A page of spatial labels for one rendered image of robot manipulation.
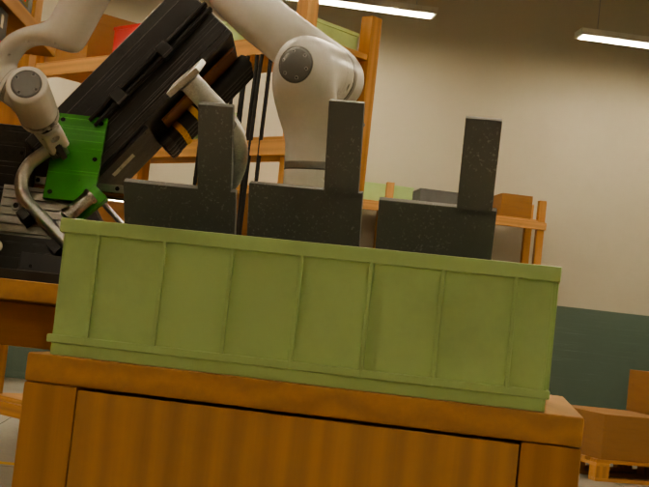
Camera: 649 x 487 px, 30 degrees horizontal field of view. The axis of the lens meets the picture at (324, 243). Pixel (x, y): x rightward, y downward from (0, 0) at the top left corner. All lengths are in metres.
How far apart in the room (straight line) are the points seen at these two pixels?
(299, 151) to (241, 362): 0.80
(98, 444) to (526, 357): 0.53
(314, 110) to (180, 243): 0.73
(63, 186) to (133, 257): 1.28
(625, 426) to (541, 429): 6.99
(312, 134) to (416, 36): 10.04
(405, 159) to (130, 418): 10.55
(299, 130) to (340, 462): 0.89
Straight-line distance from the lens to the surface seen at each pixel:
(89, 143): 2.82
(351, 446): 1.45
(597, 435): 8.40
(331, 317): 1.45
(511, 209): 11.62
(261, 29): 2.29
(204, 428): 1.48
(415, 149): 12.01
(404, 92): 12.08
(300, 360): 1.46
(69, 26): 2.50
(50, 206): 2.80
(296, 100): 2.17
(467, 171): 1.53
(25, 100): 2.50
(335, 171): 1.56
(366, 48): 5.73
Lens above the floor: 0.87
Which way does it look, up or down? 4 degrees up
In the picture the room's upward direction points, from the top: 6 degrees clockwise
